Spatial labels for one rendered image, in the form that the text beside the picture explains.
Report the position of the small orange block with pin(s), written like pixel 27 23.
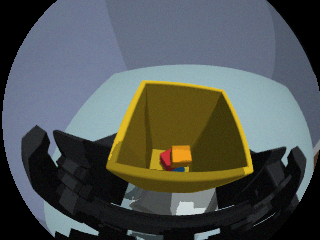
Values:
pixel 180 156

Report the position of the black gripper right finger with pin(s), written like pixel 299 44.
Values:
pixel 227 193

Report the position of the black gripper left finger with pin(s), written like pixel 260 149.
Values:
pixel 93 155

